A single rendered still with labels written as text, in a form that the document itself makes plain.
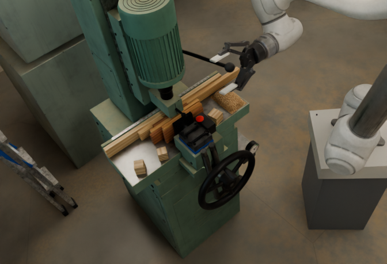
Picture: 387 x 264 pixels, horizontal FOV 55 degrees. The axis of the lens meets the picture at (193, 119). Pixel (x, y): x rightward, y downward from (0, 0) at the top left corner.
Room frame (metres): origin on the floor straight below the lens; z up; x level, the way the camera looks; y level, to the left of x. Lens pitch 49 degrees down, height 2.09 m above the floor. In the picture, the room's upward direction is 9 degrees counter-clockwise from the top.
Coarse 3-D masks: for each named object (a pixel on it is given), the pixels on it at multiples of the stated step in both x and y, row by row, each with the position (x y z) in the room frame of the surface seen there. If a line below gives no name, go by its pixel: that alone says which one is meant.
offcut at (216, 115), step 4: (212, 112) 1.01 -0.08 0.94; (216, 112) 1.01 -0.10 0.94; (220, 112) 1.00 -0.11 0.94; (208, 116) 1.00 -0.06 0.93; (212, 116) 0.99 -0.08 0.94; (216, 116) 0.99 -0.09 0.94; (220, 116) 0.99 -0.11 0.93; (216, 120) 0.97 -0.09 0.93; (220, 120) 0.99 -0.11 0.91; (216, 124) 0.97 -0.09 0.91
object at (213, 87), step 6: (228, 72) 1.23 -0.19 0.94; (234, 72) 1.23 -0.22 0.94; (222, 78) 1.20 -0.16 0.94; (228, 78) 1.21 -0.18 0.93; (234, 78) 1.23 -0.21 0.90; (210, 84) 1.18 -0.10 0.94; (216, 84) 1.17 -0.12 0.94; (222, 84) 1.19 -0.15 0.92; (204, 90) 1.14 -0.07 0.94; (210, 90) 1.15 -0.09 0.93; (216, 90) 1.17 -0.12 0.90; (192, 96) 1.12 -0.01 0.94; (198, 96) 1.12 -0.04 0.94; (204, 96) 1.13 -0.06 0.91; (156, 120) 1.02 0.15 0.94; (150, 126) 0.99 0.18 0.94; (138, 132) 0.97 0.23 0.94; (144, 132) 0.97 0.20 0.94; (144, 138) 0.96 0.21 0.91
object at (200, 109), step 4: (200, 108) 1.02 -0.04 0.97; (192, 112) 1.01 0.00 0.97; (196, 112) 1.01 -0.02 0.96; (200, 112) 1.02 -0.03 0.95; (168, 128) 0.94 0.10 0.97; (172, 128) 0.94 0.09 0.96; (164, 132) 0.93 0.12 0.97; (168, 132) 0.93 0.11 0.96; (172, 132) 0.94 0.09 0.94; (164, 136) 0.93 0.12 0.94; (168, 136) 0.93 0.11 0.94; (172, 136) 0.94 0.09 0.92; (168, 140) 0.93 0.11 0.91
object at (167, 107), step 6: (150, 90) 1.10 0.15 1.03; (156, 90) 1.09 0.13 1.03; (150, 96) 1.10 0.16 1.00; (156, 96) 1.06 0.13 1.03; (174, 96) 1.05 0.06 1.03; (156, 102) 1.07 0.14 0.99; (162, 102) 1.02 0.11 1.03; (168, 102) 1.02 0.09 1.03; (174, 102) 1.01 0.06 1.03; (180, 102) 1.02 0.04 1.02; (162, 108) 1.03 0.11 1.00; (168, 108) 0.99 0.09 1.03; (174, 108) 1.01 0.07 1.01; (180, 108) 1.02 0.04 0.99; (168, 114) 1.00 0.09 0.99; (174, 114) 1.00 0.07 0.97
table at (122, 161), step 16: (208, 96) 1.14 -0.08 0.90; (208, 112) 1.05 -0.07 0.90; (224, 112) 1.04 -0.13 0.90; (240, 112) 1.04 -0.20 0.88; (224, 128) 0.99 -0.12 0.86; (144, 144) 0.94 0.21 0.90; (160, 144) 0.92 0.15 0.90; (112, 160) 0.88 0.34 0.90; (128, 160) 0.87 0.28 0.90; (144, 160) 0.86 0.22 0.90; (176, 160) 0.85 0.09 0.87; (128, 176) 0.80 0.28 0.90; (144, 176) 0.79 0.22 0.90; (160, 176) 0.81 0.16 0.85; (192, 176) 0.79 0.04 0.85
